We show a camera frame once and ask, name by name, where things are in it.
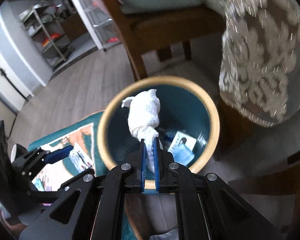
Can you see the metal storage shelf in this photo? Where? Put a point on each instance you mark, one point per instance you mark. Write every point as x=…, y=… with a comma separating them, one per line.
x=47, y=34

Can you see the teal yellow-rimmed trash bin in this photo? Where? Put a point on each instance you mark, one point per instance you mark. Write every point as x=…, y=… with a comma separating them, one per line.
x=184, y=106

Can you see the red white snack wrapper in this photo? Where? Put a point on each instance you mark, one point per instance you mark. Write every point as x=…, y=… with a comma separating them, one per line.
x=80, y=159

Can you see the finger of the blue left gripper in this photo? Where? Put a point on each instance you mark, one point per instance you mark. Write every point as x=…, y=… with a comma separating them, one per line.
x=58, y=154

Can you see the white tissue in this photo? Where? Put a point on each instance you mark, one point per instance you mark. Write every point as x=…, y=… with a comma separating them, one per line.
x=143, y=119

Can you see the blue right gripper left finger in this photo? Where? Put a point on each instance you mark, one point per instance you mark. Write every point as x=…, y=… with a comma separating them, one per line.
x=143, y=165

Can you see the teal beige patterned rug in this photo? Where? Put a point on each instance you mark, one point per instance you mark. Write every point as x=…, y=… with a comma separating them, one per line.
x=84, y=133

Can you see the white cabinet doors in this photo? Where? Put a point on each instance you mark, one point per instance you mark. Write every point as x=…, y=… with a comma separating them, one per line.
x=20, y=60

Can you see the black white-lined cup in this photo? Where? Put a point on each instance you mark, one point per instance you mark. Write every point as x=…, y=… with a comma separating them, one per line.
x=17, y=151

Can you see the white wheeled cart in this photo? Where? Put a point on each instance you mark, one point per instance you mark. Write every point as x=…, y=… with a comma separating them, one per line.
x=99, y=25

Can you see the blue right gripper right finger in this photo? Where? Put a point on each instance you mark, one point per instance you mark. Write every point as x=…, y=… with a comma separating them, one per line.
x=157, y=163

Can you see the lace patterned tablecloth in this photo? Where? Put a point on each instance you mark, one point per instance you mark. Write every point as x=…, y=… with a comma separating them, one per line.
x=260, y=69

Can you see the wooden chair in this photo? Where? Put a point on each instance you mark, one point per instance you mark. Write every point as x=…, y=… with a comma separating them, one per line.
x=145, y=32

